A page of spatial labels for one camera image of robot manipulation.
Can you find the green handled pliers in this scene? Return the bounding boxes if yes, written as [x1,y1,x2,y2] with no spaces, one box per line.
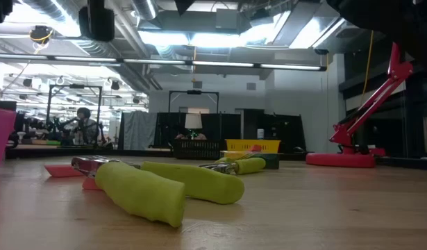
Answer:
[198,156,267,176]
[71,156,246,228]

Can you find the black ceiling camera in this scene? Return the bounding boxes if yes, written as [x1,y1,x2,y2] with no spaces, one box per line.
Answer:
[28,24,55,45]

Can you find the black partition booth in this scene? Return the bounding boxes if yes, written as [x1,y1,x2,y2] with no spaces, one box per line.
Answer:
[117,110,307,153]

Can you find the person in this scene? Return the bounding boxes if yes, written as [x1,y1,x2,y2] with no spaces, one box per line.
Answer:
[71,107,100,145]

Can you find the grey curtain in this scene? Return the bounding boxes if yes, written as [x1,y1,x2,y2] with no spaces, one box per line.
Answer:
[124,110,158,151]

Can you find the black background gantry frame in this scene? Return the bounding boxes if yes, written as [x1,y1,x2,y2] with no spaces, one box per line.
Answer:
[168,90,220,114]
[46,84,103,140]

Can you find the silver round air duct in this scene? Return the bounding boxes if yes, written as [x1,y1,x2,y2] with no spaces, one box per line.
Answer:
[131,0,158,21]

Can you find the yellow mesh basket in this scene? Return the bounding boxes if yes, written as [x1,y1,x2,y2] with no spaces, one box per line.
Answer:
[225,139,282,154]

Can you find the dark glass cabinet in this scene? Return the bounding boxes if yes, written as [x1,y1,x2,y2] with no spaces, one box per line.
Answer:
[340,69,427,160]

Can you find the yellow hanging cable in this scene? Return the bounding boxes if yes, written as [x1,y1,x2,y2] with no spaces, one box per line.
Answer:
[360,30,374,105]

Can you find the red desk lamp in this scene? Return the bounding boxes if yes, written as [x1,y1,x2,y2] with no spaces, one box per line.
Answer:
[305,41,415,169]

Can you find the black mesh basket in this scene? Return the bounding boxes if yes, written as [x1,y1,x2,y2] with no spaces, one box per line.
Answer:
[171,139,225,160]

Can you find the background robot workstation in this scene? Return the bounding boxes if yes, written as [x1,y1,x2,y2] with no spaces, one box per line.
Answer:
[8,116,113,147]

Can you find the white shade table lamp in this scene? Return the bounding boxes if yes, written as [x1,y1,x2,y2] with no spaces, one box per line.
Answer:
[184,112,203,140]

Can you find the long LED light bar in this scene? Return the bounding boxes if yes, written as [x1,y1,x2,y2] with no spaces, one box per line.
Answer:
[0,51,328,72]

